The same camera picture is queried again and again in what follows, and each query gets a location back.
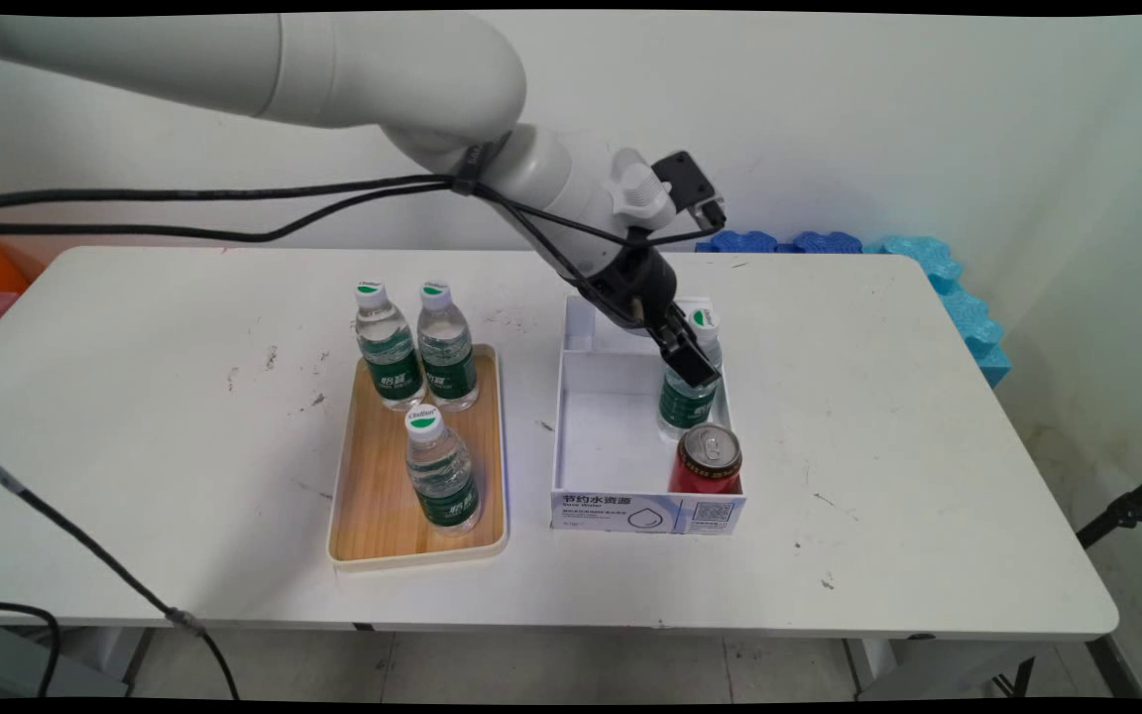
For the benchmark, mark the red soda can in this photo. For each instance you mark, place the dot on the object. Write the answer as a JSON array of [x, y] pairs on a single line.
[[705, 474]]

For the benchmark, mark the black tripod stand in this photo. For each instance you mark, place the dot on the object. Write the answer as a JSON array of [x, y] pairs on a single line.
[[1126, 511]]

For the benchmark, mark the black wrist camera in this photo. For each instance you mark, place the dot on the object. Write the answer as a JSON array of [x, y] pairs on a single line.
[[688, 186]]

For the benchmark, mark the clear water bottle green label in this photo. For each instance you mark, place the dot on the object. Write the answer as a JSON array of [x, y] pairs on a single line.
[[447, 352], [685, 407], [388, 352], [442, 481]]

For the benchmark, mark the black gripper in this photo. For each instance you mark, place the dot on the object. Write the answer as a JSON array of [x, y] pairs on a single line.
[[630, 283]]

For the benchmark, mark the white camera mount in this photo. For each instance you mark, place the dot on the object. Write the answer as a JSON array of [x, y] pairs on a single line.
[[638, 188]]

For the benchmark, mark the open printed cardboard box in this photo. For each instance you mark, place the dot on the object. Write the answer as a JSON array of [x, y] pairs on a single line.
[[611, 436]]

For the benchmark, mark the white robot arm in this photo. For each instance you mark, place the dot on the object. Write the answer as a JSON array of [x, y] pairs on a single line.
[[383, 69]]

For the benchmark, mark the light blue foam mat tile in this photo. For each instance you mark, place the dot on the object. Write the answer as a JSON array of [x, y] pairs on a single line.
[[918, 253], [968, 317]]

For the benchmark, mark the wooden tray with cream rim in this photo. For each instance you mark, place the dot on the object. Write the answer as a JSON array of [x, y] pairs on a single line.
[[373, 516]]

